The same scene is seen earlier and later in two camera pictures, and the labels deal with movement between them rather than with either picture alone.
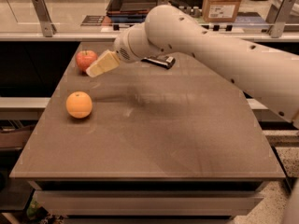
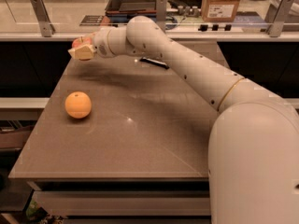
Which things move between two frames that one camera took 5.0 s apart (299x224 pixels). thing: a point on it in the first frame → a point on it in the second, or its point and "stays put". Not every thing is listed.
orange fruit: x=78 y=105 stays put
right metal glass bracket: x=281 y=8 stays put
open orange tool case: x=132 y=5 stays put
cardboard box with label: x=220 y=3 stays put
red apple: x=85 y=59 → x=81 y=41
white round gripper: x=121 y=48 → x=100 y=43
